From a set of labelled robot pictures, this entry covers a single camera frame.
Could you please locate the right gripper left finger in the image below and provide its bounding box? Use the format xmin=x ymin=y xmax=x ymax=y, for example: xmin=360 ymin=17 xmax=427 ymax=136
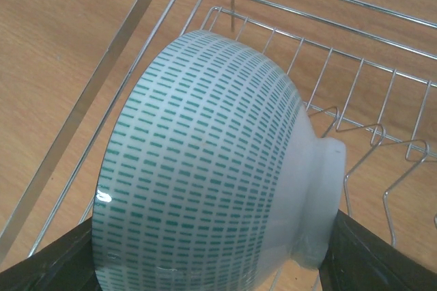
xmin=1 ymin=219 xmax=100 ymax=291

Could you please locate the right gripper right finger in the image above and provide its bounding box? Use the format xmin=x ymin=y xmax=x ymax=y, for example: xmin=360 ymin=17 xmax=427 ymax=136
xmin=319 ymin=211 xmax=436 ymax=290

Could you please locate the teal patterned ceramic bowl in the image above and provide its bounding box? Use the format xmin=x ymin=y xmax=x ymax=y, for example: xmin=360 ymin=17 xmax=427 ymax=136
xmin=91 ymin=30 xmax=346 ymax=290

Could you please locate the chrome wire dish rack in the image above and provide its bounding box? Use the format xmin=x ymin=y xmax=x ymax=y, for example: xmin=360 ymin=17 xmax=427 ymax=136
xmin=28 ymin=0 xmax=436 ymax=257

